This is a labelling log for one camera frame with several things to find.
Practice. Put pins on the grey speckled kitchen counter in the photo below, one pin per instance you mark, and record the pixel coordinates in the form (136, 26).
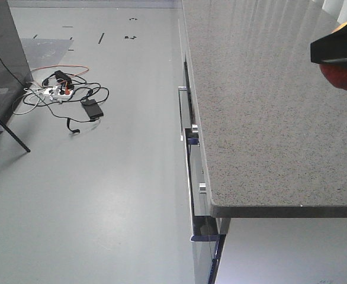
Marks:
(273, 140)

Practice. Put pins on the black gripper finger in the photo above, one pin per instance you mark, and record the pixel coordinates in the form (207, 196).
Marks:
(331, 49)

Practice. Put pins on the black slanted stand leg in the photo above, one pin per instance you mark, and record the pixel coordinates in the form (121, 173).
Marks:
(14, 136)

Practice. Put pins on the black laptop power adapter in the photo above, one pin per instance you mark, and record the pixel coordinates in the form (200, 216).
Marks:
(92, 109)

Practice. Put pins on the white power strip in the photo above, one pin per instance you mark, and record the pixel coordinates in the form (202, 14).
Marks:
(57, 93)

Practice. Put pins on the dark grey cabinet panel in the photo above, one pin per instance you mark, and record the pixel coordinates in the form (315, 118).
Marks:
(15, 73)

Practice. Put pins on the red yellow apple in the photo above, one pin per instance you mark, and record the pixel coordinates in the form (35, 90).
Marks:
(335, 74)

